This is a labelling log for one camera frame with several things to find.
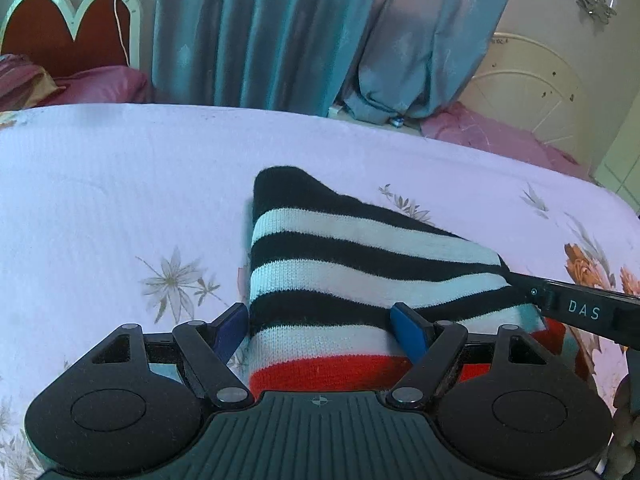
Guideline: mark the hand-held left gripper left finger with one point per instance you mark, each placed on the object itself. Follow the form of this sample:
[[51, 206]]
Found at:
[[232, 331]]

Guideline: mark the striped knit sweater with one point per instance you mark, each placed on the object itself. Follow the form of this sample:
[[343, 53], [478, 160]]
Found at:
[[325, 260]]

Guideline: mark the cream bed headboard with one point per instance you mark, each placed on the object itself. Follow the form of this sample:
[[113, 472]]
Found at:
[[540, 90]]

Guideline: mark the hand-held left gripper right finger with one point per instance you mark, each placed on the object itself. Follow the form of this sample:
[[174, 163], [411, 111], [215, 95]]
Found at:
[[407, 332]]

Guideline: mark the blue curtain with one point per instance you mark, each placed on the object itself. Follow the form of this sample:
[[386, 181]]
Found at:
[[260, 30]]

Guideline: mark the pink bed sheet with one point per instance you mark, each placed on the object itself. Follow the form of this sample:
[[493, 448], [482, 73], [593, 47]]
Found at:
[[490, 132]]

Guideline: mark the grey curtain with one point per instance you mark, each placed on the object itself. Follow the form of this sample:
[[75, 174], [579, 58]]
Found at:
[[435, 35]]

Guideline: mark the cream wardrobe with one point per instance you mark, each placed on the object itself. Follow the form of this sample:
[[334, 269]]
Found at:
[[622, 160]]

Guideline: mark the small blue object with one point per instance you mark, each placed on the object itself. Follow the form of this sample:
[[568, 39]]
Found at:
[[397, 122]]

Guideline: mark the red headboard with white frame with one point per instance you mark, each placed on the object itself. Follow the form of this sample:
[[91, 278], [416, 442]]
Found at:
[[55, 40]]

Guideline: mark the person's right hand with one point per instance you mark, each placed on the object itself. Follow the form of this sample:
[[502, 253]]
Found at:
[[625, 435]]

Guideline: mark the white floral bed sheet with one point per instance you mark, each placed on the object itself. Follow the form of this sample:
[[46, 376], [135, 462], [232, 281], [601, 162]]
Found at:
[[125, 185]]

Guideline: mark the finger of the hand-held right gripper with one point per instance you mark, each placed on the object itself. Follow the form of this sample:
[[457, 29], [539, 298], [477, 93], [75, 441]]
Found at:
[[580, 310]]

